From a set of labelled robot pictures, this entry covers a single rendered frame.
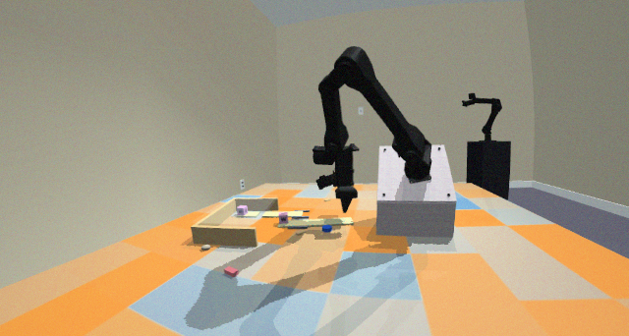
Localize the tan open-top box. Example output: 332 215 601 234
190 195 279 247

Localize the pink rectangular block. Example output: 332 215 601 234
223 266 239 277

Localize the pink labelled cube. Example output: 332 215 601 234
279 212 289 224

